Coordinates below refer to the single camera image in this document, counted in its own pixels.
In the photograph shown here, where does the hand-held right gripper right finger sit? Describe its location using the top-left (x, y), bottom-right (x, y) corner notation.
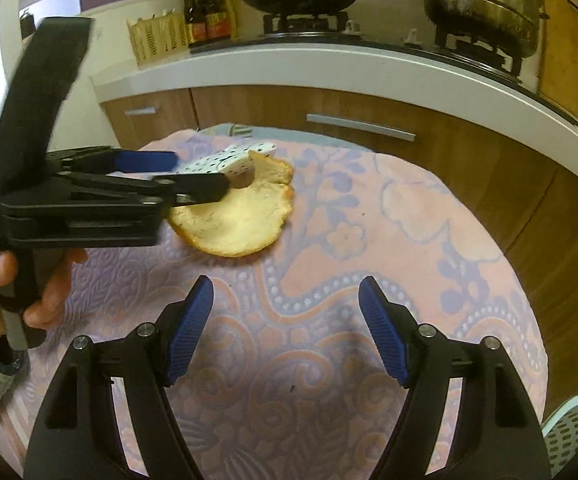
top-left (358, 275), bottom-right (552, 480)

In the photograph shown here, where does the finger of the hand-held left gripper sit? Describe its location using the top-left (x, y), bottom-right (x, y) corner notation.
top-left (48, 146), bottom-right (180, 177)
top-left (6, 172), bottom-right (230, 207)

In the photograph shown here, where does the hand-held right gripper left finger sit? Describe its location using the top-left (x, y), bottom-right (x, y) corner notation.
top-left (23, 275), bottom-right (214, 480)

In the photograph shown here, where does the white black-dotted packet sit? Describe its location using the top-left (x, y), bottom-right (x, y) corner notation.
top-left (176, 142), bottom-right (276, 188)

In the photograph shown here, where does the pomelo peel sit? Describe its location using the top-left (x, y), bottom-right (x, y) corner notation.
top-left (168, 155), bottom-right (296, 258)

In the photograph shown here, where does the pink patterned blanket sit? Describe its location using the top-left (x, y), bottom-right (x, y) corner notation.
top-left (0, 125), bottom-right (550, 480)

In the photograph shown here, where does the yellow plastic basket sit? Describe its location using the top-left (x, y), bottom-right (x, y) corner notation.
top-left (128, 9), bottom-right (190, 67)

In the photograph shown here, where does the small dark sauce bottle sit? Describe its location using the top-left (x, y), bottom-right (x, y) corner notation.
top-left (183, 0), bottom-right (208, 47)

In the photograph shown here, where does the large dark sauce bottle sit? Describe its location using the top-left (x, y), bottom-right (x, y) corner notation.
top-left (204, 0), bottom-right (234, 42)

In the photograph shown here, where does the wooden kitchen cabinet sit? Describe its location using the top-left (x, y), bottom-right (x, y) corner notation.
top-left (91, 42), bottom-right (578, 411)

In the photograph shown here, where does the gas stove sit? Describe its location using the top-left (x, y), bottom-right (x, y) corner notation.
top-left (189, 10), bottom-right (578, 126)

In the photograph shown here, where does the wooden board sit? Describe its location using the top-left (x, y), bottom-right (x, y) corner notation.
top-left (538, 0), bottom-right (578, 121)

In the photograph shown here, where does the steel steamer pot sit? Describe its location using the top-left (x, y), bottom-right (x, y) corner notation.
top-left (401, 0), bottom-right (558, 58)

